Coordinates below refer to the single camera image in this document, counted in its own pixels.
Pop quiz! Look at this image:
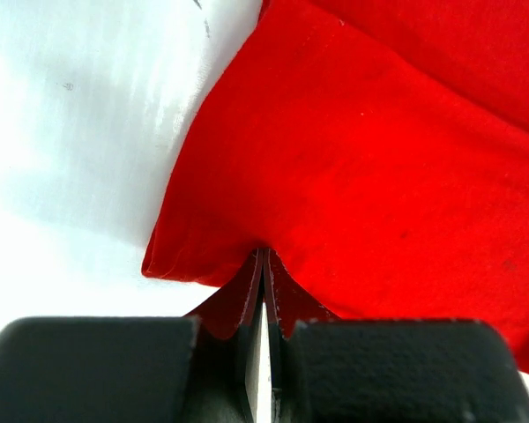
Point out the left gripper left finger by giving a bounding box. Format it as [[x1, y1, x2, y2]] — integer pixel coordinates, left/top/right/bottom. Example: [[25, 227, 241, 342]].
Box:
[[0, 250, 263, 422]]

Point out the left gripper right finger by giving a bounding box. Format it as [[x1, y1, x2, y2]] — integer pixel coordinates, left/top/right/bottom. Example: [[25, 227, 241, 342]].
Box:
[[263, 249, 529, 422]]

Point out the red t shirt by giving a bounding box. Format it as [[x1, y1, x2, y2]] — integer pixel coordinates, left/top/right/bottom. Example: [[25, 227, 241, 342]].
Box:
[[141, 1, 529, 374]]

